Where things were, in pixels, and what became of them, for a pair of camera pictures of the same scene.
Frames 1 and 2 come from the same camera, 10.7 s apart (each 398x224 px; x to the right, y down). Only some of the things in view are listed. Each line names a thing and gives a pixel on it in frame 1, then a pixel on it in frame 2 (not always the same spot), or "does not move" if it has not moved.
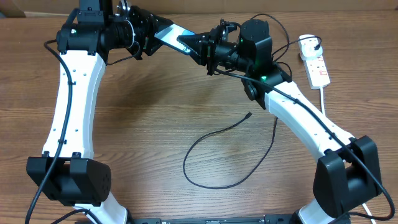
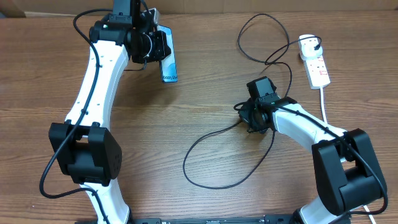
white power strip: (316, 71) does not move
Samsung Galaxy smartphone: (168, 37) → (168, 66)
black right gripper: (204, 51) → (244, 115)
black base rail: (268, 219) does not move
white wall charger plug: (307, 43) does not move
